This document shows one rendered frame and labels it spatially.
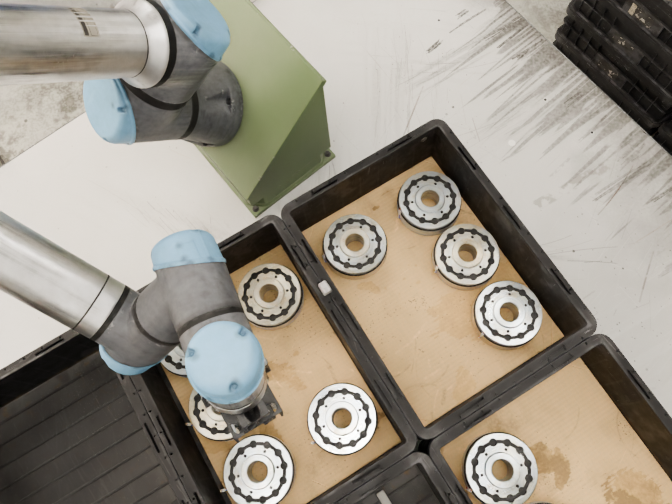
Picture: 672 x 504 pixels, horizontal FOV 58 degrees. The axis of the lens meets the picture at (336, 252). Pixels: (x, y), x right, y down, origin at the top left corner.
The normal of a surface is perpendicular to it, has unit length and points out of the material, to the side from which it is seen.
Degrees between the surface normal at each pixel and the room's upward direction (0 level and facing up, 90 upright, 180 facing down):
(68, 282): 34
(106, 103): 51
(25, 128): 0
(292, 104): 44
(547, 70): 0
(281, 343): 0
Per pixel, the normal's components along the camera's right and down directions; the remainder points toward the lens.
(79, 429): -0.05, -0.30
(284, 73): -0.57, 0.21
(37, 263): 0.52, -0.18
